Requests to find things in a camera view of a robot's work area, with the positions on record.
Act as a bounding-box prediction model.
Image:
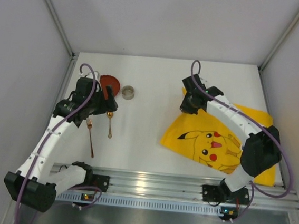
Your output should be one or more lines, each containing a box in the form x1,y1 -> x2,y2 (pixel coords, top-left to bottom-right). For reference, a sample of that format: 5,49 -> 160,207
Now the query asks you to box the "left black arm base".
90,174 -> 110,192

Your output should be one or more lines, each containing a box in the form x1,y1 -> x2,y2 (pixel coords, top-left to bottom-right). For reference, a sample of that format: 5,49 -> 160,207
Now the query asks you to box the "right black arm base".
202,184 -> 250,207

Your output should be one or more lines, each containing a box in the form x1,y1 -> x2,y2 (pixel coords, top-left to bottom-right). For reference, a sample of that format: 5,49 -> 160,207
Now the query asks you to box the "slotted grey cable duct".
56,189 -> 239,219

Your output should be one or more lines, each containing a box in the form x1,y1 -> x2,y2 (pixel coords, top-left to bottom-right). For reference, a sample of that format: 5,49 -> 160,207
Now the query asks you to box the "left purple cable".
13,57 -> 116,224

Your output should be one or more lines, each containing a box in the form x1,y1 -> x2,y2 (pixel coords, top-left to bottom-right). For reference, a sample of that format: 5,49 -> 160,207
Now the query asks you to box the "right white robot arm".
180,74 -> 282,200

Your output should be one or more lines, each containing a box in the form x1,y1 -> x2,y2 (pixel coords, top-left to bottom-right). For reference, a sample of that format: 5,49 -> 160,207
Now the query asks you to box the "copper fork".
86,118 -> 94,158

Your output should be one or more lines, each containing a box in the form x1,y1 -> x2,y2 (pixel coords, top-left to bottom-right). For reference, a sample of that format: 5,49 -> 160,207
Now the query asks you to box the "right aluminium frame post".
258,9 -> 299,74

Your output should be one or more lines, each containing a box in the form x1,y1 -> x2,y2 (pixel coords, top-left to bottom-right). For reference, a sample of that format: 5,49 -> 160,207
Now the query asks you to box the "left aluminium frame post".
43,0 -> 75,58

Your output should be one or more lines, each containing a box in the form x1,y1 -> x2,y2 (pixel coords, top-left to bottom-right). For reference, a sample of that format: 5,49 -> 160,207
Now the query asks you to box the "aluminium frame post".
43,0 -> 75,58
258,9 -> 299,74

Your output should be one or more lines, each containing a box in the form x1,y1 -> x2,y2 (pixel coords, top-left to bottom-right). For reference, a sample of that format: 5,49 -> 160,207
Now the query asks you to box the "aluminium mounting rail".
93,167 -> 299,211

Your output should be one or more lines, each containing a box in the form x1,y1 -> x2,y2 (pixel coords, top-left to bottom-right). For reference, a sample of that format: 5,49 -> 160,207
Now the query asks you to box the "small metal cup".
121,85 -> 135,100

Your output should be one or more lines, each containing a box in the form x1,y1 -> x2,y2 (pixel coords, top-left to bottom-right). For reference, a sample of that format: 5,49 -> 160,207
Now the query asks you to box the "gold spoon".
107,111 -> 114,139

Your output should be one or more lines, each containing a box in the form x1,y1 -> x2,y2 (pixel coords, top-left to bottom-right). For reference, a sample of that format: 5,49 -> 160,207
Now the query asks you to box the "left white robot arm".
4,76 -> 120,212

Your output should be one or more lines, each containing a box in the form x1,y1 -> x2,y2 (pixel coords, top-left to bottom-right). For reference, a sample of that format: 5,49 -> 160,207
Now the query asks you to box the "red plastic plate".
100,75 -> 121,100

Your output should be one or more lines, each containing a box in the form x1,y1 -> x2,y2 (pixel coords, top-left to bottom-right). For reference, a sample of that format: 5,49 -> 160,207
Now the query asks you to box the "purple cable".
176,59 -> 299,224
13,57 -> 116,224

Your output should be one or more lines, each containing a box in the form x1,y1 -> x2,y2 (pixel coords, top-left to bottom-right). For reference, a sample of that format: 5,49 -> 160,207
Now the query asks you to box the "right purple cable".
176,59 -> 299,224

